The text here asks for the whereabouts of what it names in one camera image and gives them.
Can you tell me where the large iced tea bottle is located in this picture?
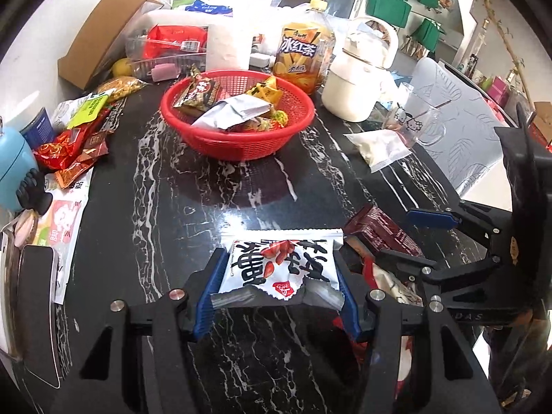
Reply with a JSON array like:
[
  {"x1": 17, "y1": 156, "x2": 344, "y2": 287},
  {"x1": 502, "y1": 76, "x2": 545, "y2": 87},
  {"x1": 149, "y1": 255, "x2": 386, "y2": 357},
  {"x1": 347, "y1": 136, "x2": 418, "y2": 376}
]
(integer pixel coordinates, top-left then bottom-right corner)
[{"x1": 273, "y1": 0, "x2": 336, "y2": 95}]

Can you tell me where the orange snack packet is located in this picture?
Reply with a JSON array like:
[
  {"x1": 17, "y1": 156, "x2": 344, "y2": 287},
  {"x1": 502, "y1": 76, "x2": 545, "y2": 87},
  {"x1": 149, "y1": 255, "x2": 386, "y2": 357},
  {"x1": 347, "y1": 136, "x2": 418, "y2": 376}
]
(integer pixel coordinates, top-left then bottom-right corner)
[{"x1": 54, "y1": 157, "x2": 98, "y2": 189}]

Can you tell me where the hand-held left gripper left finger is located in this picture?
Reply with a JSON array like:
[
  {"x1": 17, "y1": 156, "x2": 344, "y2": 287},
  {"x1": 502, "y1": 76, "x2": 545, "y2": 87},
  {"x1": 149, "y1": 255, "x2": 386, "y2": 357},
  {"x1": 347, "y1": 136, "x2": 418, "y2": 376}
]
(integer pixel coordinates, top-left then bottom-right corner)
[{"x1": 49, "y1": 248, "x2": 229, "y2": 414}]

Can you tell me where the blue tissue pack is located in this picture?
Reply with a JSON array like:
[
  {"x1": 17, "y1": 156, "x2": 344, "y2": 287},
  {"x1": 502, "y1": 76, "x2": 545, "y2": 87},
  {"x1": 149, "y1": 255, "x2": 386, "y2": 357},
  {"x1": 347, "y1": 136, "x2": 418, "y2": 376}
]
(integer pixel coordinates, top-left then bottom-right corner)
[{"x1": 172, "y1": 0, "x2": 236, "y2": 18}]

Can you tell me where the small pink case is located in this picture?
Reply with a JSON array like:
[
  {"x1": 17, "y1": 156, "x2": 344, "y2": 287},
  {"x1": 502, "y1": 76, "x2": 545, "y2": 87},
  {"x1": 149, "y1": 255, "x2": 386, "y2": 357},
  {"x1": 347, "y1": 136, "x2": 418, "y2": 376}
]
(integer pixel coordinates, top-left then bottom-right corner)
[{"x1": 151, "y1": 64, "x2": 178, "y2": 82}]

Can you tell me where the brown small packet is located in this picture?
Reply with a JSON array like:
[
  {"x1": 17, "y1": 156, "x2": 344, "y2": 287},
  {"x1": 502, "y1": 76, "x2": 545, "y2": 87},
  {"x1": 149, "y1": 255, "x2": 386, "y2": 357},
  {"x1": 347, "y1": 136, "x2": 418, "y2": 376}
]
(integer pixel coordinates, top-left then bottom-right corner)
[{"x1": 82, "y1": 131, "x2": 109, "y2": 160}]

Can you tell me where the brown cardboard box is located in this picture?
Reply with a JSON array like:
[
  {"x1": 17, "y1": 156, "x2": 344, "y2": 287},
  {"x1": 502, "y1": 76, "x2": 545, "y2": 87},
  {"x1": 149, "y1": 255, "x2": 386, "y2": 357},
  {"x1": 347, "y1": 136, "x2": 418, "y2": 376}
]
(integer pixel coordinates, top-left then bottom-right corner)
[{"x1": 57, "y1": 0, "x2": 165, "y2": 91}]

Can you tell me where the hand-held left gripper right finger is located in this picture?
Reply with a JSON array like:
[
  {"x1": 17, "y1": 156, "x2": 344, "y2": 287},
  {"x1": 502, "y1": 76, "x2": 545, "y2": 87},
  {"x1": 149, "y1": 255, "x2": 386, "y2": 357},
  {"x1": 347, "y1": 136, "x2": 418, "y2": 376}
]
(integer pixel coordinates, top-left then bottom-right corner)
[{"x1": 332, "y1": 246, "x2": 503, "y2": 414}]

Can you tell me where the black hair claw clip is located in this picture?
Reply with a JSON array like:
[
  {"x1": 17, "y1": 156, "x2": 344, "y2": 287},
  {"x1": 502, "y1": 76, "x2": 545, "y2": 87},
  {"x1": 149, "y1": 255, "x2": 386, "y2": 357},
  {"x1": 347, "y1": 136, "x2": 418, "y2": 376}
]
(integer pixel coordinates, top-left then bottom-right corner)
[{"x1": 16, "y1": 167, "x2": 53, "y2": 215}]

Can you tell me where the red snack bag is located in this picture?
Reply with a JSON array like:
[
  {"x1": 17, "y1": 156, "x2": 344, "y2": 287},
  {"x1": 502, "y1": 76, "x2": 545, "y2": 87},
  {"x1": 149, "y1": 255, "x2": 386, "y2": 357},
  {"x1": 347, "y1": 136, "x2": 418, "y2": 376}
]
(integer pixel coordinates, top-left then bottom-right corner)
[{"x1": 144, "y1": 25, "x2": 208, "y2": 59}]

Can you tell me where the bamboo stalk plant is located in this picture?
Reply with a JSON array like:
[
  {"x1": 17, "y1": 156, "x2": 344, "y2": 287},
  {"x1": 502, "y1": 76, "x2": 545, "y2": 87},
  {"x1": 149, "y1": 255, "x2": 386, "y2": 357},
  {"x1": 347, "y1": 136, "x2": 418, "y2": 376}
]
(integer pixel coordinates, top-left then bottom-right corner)
[{"x1": 479, "y1": 0, "x2": 531, "y2": 96}]

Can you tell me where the white paper towel roll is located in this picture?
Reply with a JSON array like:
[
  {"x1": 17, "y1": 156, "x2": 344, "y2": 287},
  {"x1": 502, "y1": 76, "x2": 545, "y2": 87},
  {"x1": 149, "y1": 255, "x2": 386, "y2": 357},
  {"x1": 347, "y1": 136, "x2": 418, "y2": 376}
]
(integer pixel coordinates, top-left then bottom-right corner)
[{"x1": 206, "y1": 21, "x2": 255, "y2": 71}]

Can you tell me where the red white snack packet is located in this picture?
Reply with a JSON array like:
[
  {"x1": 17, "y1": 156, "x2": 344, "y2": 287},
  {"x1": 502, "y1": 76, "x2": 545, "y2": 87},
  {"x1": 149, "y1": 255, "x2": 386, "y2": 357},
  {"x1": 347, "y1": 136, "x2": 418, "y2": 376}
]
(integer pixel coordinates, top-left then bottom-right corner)
[{"x1": 336, "y1": 241, "x2": 426, "y2": 393}]

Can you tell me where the white powder bag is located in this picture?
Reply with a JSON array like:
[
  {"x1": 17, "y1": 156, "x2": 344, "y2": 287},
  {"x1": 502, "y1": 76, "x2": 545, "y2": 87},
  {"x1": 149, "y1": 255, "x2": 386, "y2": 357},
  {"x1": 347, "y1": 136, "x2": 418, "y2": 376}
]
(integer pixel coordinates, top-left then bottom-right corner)
[{"x1": 345, "y1": 129, "x2": 413, "y2": 174}]

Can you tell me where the pink box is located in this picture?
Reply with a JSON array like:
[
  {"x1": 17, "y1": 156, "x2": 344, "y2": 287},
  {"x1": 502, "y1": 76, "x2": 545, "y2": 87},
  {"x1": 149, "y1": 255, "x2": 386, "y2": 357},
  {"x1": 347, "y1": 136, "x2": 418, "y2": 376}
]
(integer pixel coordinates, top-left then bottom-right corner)
[{"x1": 485, "y1": 75, "x2": 518, "y2": 105}]

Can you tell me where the white crumpled packet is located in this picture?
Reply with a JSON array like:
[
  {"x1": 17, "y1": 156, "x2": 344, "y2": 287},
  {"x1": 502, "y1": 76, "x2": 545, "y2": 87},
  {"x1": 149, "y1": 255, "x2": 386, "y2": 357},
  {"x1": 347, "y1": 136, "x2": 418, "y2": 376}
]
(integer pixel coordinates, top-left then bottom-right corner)
[{"x1": 52, "y1": 98, "x2": 87, "y2": 132}]

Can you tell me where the colourful small snack packet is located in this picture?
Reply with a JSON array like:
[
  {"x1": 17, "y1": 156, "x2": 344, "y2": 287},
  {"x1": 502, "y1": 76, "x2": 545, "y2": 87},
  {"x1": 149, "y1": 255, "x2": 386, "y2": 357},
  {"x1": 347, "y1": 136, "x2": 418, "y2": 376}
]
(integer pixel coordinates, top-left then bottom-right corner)
[{"x1": 235, "y1": 110, "x2": 289, "y2": 132}]

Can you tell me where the yellow corn snack packet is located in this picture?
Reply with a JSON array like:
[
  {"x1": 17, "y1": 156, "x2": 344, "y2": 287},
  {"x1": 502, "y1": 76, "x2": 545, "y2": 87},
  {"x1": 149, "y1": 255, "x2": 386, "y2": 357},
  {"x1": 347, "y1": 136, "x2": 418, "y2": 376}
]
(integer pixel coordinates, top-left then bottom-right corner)
[{"x1": 96, "y1": 76, "x2": 147, "y2": 101}]

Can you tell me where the clear glass mug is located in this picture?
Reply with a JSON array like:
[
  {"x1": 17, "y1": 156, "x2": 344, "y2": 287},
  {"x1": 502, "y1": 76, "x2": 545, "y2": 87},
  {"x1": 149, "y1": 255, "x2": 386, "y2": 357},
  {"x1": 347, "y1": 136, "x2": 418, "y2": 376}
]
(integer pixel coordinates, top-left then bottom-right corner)
[{"x1": 385, "y1": 90, "x2": 449, "y2": 147}]

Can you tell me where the white peanut snack packet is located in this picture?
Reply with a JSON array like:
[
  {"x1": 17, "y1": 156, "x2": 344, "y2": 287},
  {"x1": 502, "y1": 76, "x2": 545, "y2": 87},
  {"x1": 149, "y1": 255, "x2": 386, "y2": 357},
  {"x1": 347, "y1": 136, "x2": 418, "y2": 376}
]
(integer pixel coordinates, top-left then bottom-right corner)
[{"x1": 210, "y1": 228, "x2": 346, "y2": 309}]

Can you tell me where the silver foil packet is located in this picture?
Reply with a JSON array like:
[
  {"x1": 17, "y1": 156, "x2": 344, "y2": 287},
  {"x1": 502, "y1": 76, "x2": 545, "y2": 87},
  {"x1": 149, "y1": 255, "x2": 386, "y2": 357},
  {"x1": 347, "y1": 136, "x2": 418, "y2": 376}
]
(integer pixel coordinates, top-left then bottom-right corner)
[{"x1": 191, "y1": 96, "x2": 275, "y2": 131}]

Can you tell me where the cream electric kettle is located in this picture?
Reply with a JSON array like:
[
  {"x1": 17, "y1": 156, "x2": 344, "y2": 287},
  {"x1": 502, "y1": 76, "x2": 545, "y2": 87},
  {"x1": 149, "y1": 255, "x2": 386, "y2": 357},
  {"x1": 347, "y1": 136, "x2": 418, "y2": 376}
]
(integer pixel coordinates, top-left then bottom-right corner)
[{"x1": 321, "y1": 15, "x2": 400, "y2": 122}]

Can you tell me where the green label packet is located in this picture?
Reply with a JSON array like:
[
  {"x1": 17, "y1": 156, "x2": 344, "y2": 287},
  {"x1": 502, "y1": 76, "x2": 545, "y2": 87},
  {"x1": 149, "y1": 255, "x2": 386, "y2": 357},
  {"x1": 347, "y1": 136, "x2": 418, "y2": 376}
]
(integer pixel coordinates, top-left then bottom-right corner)
[{"x1": 67, "y1": 94, "x2": 108, "y2": 130}]

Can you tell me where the clear plastic container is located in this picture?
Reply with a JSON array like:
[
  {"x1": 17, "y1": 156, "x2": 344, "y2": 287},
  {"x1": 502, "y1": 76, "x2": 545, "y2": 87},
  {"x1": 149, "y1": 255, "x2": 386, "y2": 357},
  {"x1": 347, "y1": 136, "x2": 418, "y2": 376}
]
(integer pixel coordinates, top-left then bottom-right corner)
[{"x1": 125, "y1": 26, "x2": 208, "y2": 79}]

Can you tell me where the light blue appliance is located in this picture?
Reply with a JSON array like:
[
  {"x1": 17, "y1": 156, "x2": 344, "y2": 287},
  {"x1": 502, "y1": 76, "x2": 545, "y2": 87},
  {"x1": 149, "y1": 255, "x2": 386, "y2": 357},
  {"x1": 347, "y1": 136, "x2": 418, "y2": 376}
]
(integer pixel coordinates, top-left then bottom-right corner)
[{"x1": 0, "y1": 125, "x2": 38, "y2": 213}]

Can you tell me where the maroon snack packet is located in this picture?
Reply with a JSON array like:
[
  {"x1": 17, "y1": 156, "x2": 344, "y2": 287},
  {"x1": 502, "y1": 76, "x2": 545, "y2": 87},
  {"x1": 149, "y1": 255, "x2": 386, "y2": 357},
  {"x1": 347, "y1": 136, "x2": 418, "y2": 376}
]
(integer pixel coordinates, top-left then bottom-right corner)
[{"x1": 344, "y1": 205, "x2": 426, "y2": 259}]

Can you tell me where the red plastic basket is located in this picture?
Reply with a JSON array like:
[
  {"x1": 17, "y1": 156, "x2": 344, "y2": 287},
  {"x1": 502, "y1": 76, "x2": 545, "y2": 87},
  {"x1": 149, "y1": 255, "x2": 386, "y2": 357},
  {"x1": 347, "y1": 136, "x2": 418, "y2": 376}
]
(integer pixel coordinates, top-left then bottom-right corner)
[{"x1": 159, "y1": 69, "x2": 316, "y2": 161}]

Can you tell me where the dark brown snack packet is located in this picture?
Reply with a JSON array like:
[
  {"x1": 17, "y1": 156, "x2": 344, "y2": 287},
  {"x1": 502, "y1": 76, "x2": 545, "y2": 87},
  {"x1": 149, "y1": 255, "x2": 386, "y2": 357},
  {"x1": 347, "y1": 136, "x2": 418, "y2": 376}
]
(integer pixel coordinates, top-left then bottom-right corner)
[{"x1": 174, "y1": 65, "x2": 223, "y2": 113}]

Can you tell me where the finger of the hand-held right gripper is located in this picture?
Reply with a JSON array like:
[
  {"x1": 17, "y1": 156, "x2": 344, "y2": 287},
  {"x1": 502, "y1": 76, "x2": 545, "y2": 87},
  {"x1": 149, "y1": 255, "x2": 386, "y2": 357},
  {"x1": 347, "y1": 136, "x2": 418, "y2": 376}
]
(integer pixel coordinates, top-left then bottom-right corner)
[
  {"x1": 406, "y1": 200, "x2": 515, "y2": 260},
  {"x1": 375, "y1": 248, "x2": 536, "y2": 325}
]

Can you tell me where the white pink printed packet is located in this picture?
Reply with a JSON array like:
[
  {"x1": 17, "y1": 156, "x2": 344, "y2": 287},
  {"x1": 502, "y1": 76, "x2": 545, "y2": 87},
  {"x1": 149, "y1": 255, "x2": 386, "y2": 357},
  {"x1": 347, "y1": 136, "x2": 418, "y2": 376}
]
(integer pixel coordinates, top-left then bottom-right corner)
[{"x1": 32, "y1": 168, "x2": 94, "y2": 305}]

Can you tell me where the grey leaf pattern chair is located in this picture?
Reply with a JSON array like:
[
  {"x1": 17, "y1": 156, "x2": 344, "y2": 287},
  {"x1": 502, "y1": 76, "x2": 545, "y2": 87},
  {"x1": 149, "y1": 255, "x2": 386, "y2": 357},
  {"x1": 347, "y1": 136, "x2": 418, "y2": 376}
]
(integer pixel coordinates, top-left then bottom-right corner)
[{"x1": 403, "y1": 57, "x2": 518, "y2": 199}]

